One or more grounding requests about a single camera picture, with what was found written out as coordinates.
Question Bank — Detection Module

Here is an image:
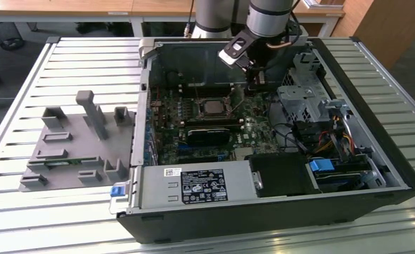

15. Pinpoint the metal socket cover frame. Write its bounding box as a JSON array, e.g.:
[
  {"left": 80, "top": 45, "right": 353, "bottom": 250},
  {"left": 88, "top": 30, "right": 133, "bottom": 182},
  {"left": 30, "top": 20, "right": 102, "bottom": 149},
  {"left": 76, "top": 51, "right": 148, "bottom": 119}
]
[{"left": 228, "top": 86, "right": 247, "bottom": 116}]

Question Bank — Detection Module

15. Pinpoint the silver CPU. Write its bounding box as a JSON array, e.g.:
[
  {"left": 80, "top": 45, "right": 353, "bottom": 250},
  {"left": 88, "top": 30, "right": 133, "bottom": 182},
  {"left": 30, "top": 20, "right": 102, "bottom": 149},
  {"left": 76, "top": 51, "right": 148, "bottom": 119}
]
[{"left": 201, "top": 100, "right": 227, "bottom": 115}]

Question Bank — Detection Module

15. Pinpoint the black RAM slot bank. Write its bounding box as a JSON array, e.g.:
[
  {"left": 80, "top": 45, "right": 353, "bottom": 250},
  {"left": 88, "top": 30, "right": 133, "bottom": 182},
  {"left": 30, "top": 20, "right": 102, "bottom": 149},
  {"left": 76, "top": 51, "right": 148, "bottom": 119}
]
[
  {"left": 181, "top": 119, "right": 240, "bottom": 129},
  {"left": 181, "top": 83, "right": 231, "bottom": 98}
]

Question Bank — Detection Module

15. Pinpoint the CPU socket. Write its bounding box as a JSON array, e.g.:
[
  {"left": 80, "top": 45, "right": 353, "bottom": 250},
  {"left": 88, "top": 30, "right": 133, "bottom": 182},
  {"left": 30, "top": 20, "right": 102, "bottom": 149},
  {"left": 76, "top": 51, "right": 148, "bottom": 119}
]
[{"left": 196, "top": 96, "right": 236, "bottom": 119}]

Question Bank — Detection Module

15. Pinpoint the metal drive cage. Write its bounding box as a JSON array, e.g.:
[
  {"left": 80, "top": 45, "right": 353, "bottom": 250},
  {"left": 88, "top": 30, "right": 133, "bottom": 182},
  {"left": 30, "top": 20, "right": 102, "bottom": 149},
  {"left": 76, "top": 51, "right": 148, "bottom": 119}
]
[{"left": 276, "top": 51, "right": 331, "bottom": 124}]

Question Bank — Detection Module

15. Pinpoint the white paper stack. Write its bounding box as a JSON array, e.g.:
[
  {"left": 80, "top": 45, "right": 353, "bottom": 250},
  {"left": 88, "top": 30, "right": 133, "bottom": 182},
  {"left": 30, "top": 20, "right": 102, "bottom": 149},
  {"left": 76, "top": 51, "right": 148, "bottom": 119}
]
[{"left": 300, "top": 0, "right": 345, "bottom": 10}]

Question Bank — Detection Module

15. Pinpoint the green motherboard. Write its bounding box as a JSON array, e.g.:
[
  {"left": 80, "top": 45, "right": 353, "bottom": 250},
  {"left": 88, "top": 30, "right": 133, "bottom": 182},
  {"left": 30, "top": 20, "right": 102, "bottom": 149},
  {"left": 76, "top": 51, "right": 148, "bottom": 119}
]
[{"left": 145, "top": 84, "right": 295, "bottom": 165}]

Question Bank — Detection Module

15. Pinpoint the black graphics card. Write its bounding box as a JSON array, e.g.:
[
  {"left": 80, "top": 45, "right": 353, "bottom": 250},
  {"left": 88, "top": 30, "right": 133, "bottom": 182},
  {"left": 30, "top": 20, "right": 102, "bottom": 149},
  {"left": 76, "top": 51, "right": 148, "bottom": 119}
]
[{"left": 185, "top": 128, "right": 231, "bottom": 146}]

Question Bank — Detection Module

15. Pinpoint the wooden cabinet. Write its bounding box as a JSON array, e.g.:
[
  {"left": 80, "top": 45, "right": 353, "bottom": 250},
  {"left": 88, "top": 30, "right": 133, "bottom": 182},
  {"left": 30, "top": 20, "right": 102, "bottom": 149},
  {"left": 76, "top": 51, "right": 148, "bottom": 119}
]
[{"left": 331, "top": 0, "right": 415, "bottom": 69}]

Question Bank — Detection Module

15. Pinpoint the silver chipset heatsink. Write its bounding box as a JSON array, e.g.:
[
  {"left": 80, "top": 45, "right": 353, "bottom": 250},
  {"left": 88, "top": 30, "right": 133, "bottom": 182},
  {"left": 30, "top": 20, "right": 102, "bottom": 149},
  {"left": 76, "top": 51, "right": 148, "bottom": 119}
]
[{"left": 233, "top": 147, "right": 256, "bottom": 157}]

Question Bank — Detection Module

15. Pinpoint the blue disk carrier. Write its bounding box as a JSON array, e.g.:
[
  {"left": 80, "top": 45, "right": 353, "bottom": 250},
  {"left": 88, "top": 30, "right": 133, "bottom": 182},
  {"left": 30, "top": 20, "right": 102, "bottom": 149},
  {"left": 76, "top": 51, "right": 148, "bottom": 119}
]
[{"left": 308, "top": 158, "right": 369, "bottom": 193}]

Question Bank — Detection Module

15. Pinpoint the black drive bay box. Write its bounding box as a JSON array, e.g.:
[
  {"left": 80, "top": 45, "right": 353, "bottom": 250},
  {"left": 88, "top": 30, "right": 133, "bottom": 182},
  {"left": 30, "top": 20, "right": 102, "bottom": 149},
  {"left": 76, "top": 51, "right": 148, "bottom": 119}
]
[{"left": 248, "top": 153, "right": 320, "bottom": 198}]

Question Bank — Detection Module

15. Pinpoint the silver power supply unit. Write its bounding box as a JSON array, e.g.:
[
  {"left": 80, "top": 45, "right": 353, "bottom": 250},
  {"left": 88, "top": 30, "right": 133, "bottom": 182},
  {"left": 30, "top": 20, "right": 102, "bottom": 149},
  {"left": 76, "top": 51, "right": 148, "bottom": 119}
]
[{"left": 136, "top": 160, "right": 257, "bottom": 210}]

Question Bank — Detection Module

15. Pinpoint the wooden desk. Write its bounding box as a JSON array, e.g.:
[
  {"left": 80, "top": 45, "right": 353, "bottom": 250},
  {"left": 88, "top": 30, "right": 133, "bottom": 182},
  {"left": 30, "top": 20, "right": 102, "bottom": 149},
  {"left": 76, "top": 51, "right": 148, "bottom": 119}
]
[{"left": 0, "top": 0, "right": 345, "bottom": 38}]

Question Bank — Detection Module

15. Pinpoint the grey parts rack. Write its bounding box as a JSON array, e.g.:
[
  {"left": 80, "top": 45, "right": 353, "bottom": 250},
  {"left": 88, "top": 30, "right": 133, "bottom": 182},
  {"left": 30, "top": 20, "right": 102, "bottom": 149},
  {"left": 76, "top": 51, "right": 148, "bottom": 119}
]
[{"left": 18, "top": 90, "right": 137, "bottom": 193}]

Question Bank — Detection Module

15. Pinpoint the black and grey PC case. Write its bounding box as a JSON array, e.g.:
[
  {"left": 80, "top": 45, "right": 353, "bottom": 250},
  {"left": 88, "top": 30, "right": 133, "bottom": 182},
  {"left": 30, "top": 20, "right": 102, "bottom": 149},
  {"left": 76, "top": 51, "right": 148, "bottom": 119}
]
[{"left": 114, "top": 37, "right": 415, "bottom": 244}]

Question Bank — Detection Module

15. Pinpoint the green RAM stick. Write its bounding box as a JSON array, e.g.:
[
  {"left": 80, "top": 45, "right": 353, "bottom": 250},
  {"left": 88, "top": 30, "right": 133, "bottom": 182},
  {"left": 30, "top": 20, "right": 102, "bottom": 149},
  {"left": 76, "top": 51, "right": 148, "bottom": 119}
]
[{"left": 44, "top": 158, "right": 98, "bottom": 167}]

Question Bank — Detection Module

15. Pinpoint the black mesh waste basket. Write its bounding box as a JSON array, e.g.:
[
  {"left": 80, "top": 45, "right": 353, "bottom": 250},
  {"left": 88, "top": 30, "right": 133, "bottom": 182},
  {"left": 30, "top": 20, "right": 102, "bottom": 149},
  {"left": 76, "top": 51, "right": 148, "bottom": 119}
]
[{"left": 0, "top": 22, "right": 26, "bottom": 51}]

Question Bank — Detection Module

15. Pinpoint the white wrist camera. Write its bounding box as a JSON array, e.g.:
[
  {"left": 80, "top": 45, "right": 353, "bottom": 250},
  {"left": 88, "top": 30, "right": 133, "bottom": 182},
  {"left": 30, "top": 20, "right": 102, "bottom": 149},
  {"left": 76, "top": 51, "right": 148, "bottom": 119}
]
[{"left": 217, "top": 35, "right": 257, "bottom": 71}]

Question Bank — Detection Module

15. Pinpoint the black wire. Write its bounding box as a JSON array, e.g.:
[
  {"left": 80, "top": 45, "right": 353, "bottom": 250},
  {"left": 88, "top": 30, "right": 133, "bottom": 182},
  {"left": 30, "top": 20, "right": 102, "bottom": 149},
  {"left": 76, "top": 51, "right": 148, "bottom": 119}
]
[{"left": 271, "top": 123, "right": 305, "bottom": 154}]

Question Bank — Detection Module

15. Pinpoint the coloured wire bundle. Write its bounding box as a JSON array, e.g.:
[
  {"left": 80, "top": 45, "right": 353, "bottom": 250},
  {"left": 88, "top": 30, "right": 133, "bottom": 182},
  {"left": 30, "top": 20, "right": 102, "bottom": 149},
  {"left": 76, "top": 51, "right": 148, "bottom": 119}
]
[{"left": 312, "top": 113, "right": 356, "bottom": 154}]

